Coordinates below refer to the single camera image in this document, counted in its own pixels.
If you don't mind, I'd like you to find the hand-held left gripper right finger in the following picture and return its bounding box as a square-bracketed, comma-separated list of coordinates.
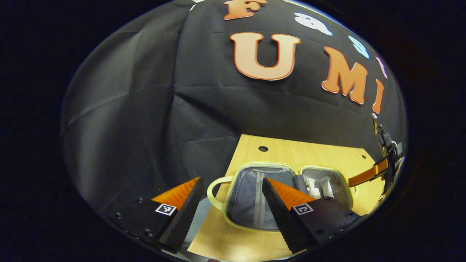
[261, 177, 366, 254]

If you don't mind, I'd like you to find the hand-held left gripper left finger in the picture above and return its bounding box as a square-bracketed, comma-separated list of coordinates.
[107, 177, 205, 254]

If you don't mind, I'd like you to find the white pump bottle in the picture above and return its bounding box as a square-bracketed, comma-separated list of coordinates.
[305, 177, 321, 200]

